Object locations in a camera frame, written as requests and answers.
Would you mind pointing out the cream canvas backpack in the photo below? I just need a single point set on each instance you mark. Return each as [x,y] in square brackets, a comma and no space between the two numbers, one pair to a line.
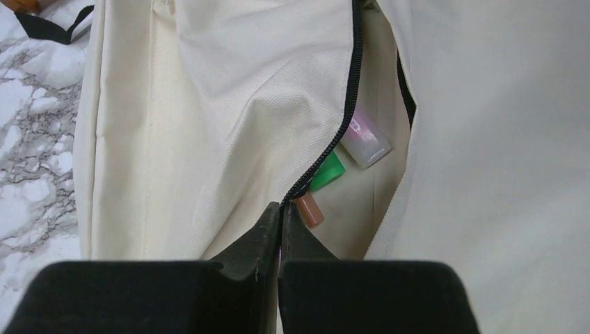
[196,115]

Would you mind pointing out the green marker pen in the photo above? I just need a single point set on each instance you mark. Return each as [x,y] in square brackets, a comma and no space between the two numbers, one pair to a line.
[330,170]

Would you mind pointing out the white pen brown cap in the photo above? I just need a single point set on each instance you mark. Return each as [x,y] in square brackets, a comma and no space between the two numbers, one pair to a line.
[309,210]

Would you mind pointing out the pink highlighter pen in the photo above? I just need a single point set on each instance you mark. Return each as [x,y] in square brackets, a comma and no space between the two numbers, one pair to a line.
[364,141]

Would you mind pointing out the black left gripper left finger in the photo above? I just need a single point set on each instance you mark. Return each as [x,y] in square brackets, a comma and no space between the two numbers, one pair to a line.
[230,293]

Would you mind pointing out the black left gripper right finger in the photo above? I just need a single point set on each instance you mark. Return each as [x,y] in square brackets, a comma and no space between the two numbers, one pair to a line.
[319,293]

